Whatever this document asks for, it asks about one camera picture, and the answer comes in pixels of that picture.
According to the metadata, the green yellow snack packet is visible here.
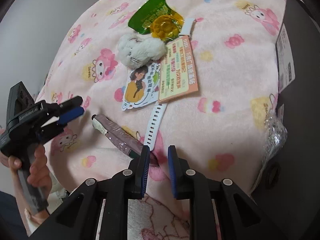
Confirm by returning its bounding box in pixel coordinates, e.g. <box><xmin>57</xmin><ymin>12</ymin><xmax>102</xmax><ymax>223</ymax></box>
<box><xmin>128</xmin><ymin>0</ymin><xmax>184</xmax><ymax>43</ymax></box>

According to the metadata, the orange printed card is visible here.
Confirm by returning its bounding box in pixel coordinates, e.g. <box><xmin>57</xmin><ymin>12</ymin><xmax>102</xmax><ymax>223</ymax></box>
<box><xmin>158</xmin><ymin>36</ymin><xmax>199</xmax><ymax>103</ymax></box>

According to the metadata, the mauve cosmetic tube packet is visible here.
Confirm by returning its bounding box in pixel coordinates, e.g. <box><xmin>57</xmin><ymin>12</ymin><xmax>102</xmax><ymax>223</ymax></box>
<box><xmin>91</xmin><ymin>114</ymin><xmax>160</xmax><ymax>167</ymax></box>

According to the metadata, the white smart watch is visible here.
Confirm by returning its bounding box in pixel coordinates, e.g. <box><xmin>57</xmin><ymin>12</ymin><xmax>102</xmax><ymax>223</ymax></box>
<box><xmin>144</xmin><ymin>18</ymin><xmax>199</xmax><ymax>150</ymax></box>

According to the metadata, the person's left hand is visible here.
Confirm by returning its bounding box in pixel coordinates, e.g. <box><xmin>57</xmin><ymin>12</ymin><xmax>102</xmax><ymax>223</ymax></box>
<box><xmin>1</xmin><ymin>145</ymin><xmax>52</xmax><ymax>227</ymax></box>

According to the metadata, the crinkled clear plastic wrap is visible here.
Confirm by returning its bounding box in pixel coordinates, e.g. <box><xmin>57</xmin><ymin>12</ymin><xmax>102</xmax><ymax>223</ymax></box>
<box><xmin>252</xmin><ymin>114</ymin><xmax>287</xmax><ymax>190</ymax></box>

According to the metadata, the girl illustration sticker card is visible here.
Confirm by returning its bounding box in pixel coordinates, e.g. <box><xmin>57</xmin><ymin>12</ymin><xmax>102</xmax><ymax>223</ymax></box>
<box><xmin>121</xmin><ymin>61</ymin><xmax>160</xmax><ymax>111</ymax></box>

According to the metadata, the white plush toy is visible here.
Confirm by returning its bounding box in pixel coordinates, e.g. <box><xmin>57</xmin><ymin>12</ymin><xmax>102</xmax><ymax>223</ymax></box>
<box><xmin>117</xmin><ymin>34</ymin><xmax>167</xmax><ymax>69</ymax></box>

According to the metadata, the pink cartoon print blanket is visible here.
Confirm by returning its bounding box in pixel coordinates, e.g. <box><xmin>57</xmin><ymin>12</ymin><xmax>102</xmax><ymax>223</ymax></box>
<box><xmin>38</xmin><ymin>0</ymin><xmax>286</xmax><ymax>239</ymax></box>

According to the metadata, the black box with label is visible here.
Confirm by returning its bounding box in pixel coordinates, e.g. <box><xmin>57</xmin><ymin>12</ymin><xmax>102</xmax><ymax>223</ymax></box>
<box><xmin>252</xmin><ymin>0</ymin><xmax>319</xmax><ymax>239</ymax></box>

